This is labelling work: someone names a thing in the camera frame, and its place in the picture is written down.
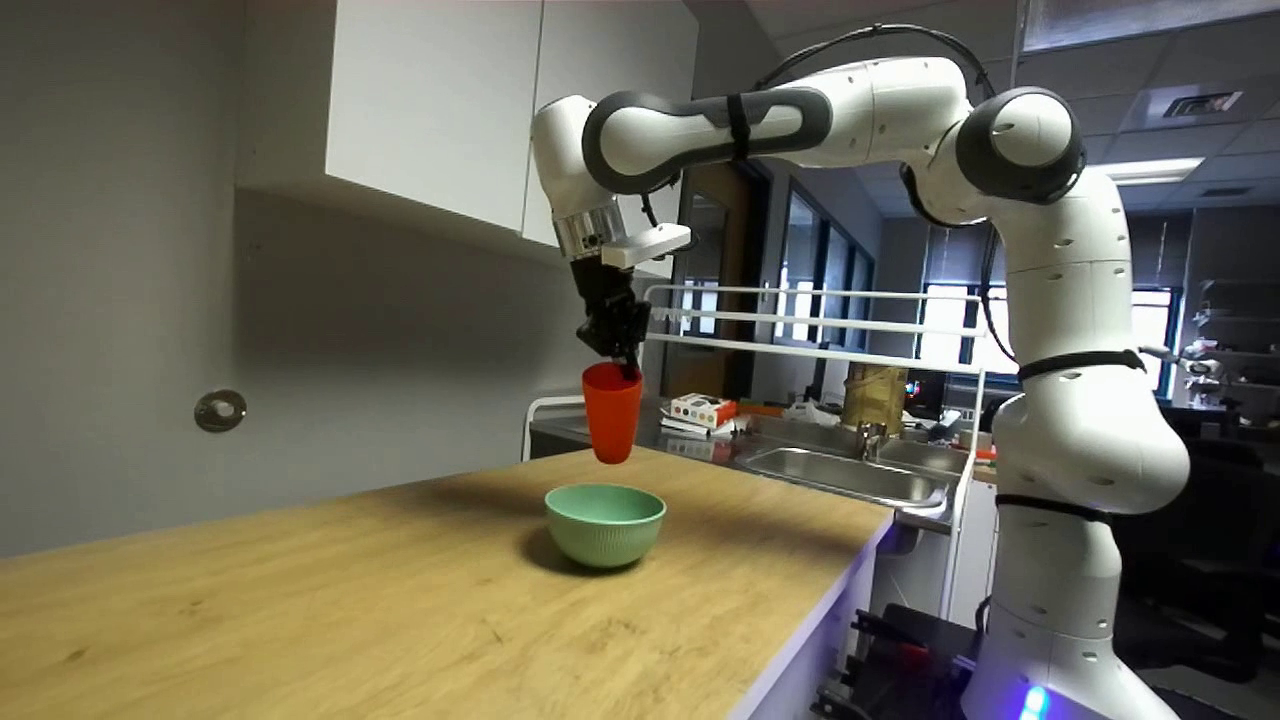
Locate white wall cabinet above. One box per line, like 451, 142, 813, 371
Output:
240, 0, 702, 283

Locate white wire dish rack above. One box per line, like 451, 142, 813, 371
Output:
516, 280, 996, 625

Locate orange plastic cup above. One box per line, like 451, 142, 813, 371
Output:
579, 360, 647, 468

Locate black cart under counter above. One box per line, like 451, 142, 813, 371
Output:
813, 598, 993, 720

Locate red and white box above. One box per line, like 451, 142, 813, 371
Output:
663, 390, 745, 440

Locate white wrist camera block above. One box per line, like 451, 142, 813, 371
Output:
595, 220, 696, 270

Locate round grey wall fitting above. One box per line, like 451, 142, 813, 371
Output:
190, 387, 250, 434

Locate light-green bowl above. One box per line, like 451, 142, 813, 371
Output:
539, 478, 670, 576

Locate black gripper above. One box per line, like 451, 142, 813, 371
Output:
567, 252, 655, 371

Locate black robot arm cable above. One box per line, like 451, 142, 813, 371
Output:
749, 20, 999, 102

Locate stainless steel sink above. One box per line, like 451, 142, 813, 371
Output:
733, 443, 950, 519

